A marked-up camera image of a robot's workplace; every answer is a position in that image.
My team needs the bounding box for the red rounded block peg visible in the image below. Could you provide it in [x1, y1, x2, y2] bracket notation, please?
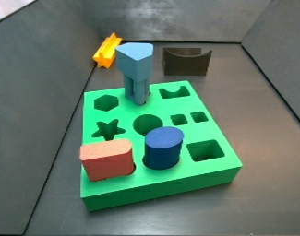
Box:
[80, 139, 135, 182]

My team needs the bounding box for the green shape sorter board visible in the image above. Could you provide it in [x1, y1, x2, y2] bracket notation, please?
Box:
[81, 81, 243, 211]

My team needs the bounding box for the dark blue cylinder peg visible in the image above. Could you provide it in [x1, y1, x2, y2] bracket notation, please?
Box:
[144, 126, 184, 170]

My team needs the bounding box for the yellow star-shaped bar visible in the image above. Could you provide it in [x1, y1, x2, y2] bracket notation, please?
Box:
[93, 33, 123, 68]

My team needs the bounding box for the light blue rounded-triangle peg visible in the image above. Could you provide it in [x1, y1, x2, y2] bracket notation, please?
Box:
[116, 42, 153, 105]

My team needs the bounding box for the black curved fixture stand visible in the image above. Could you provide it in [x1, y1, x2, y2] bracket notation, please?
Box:
[164, 47, 214, 76]

